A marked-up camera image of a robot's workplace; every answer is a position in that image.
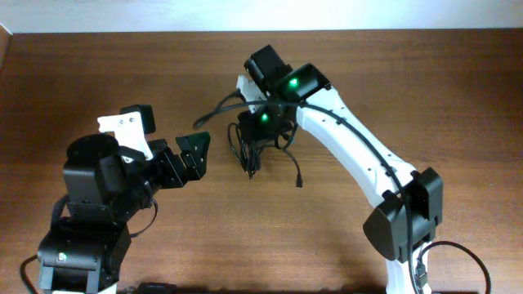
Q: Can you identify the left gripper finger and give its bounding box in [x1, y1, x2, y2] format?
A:
[182, 153, 204, 180]
[176, 131, 211, 162]

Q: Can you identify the thick black usb cable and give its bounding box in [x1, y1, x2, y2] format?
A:
[226, 122, 266, 180]

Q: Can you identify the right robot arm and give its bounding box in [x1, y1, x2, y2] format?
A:
[236, 45, 443, 293]

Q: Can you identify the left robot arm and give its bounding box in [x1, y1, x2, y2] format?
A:
[37, 131, 211, 293]

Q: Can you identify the black base block left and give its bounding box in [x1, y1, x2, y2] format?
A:
[117, 283, 177, 294]

